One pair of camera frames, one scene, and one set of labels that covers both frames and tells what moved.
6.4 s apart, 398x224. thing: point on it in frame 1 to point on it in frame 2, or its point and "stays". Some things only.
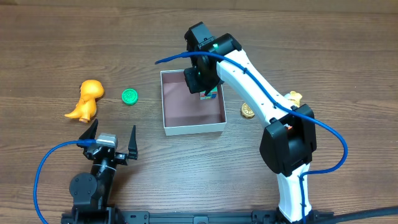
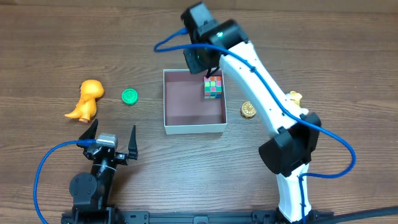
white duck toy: [295, 98] stays
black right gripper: [193, 83] to [196, 62]
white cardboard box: [185, 113] stays
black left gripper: [116, 156] stays
